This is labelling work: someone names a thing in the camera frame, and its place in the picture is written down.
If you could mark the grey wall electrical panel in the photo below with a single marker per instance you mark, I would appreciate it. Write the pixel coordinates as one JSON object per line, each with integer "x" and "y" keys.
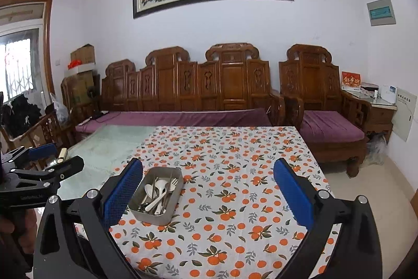
{"x": 380, "y": 11}

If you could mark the wooden lattice chair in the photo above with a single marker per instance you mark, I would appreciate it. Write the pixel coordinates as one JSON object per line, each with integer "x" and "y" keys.
{"x": 49, "y": 132}

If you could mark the white box with red item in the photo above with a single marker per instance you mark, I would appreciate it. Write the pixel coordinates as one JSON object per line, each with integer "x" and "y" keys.
{"x": 85, "y": 69}

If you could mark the pile of black clothes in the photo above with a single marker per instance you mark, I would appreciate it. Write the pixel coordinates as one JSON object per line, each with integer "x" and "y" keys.
{"x": 21, "y": 115}

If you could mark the long purple sofa cushion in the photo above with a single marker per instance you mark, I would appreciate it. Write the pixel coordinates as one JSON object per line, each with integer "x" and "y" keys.
{"x": 183, "y": 119}

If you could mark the carved wooden armchair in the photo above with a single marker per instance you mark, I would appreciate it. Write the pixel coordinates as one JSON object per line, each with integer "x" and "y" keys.
{"x": 310, "y": 83}

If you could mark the red gift box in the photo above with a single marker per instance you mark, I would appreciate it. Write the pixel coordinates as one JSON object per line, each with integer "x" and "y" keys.
{"x": 351, "y": 80}

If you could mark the white box-shaped device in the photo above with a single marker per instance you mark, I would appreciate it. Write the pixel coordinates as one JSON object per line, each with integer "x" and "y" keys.
{"x": 388, "y": 93}

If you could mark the square purple seat cushion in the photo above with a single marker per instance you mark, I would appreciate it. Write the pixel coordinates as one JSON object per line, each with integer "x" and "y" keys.
{"x": 329, "y": 127}

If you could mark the crumpled plastic bags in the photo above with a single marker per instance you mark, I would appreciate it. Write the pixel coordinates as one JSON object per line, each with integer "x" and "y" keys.
{"x": 377, "y": 148}

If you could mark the dark brown chopstick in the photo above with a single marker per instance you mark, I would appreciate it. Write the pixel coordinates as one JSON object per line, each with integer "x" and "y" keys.
{"x": 168, "y": 187}

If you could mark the beige wall panel box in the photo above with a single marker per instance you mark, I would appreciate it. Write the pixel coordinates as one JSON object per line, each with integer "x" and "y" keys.
{"x": 405, "y": 114}

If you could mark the grey flat box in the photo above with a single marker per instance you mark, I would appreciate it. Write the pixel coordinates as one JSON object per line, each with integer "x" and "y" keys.
{"x": 369, "y": 87}

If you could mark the person's left hand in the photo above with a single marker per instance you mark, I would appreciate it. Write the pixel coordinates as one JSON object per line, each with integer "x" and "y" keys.
{"x": 7, "y": 228}

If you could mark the orange fruit print tablecloth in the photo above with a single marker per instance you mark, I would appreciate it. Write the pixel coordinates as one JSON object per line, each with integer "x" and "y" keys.
{"x": 228, "y": 161}

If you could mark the large brown cardboard box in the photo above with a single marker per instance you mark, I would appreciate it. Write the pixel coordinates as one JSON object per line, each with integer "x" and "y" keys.
{"x": 78, "y": 92}

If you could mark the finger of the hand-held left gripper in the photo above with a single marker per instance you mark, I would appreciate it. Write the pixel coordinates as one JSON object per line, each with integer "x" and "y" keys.
{"x": 72, "y": 164}
{"x": 42, "y": 151}

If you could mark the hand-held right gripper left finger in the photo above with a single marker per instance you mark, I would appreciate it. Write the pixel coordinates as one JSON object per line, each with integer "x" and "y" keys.
{"x": 122, "y": 192}

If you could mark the metal fork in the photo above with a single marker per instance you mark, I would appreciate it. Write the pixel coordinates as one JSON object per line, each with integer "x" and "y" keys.
{"x": 145, "y": 207}

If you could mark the carved wooden sofa bench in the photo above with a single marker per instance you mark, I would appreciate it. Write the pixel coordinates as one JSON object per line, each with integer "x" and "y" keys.
{"x": 189, "y": 83}

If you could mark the wooden side table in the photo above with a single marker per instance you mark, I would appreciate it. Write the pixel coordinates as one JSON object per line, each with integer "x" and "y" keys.
{"x": 378, "y": 114}

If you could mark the rectangular metal tray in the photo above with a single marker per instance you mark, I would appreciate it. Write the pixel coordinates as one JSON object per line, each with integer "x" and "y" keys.
{"x": 137, "y": 212}

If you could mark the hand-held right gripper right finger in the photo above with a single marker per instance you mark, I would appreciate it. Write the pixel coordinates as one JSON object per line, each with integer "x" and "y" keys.
{"x": 294, "y": 195}

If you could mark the barred window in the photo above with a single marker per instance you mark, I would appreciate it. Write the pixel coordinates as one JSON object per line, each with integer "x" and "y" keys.
{"x": 19, "y": 66}

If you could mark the small brown cardboard box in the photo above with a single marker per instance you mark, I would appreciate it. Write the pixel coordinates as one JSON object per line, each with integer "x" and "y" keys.
{"x": 83, "y": 54}

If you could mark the clear plastic bag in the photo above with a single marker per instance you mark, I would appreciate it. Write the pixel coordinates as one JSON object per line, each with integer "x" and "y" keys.
{"x": 60, "y": 110}

